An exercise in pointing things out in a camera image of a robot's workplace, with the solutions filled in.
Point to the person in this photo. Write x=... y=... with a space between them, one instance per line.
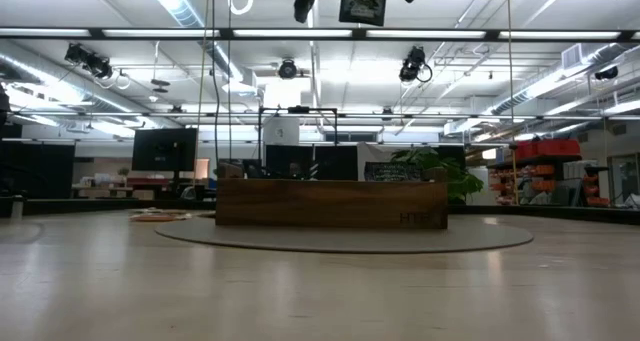
x=296 y=170

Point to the small black ceiling camera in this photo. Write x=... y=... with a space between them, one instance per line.
x=606 y=73

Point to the wooden tea organizer box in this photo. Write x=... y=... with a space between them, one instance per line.
x=325 y=203

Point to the green plant in white pot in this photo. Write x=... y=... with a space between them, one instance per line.
x=465 y=183

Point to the orange mango tea bag packet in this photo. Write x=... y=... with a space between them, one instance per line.
x=150 y=218

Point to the black overhead frame bar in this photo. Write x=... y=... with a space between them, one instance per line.
x=225 y=34

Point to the black computer monitor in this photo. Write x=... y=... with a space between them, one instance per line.
x=165 y=148

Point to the shelf with red bins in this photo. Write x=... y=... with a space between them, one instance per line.
x=550 y=148

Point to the black partition panel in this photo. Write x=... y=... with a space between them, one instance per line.
x=330 y=161

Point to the black ceiling-mounted camera cluster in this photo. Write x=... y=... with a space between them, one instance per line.
x=90 y=61

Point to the round grey placemat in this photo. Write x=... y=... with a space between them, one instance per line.
x=350 y=241

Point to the white bottle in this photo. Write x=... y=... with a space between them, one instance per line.
x=17 y=208

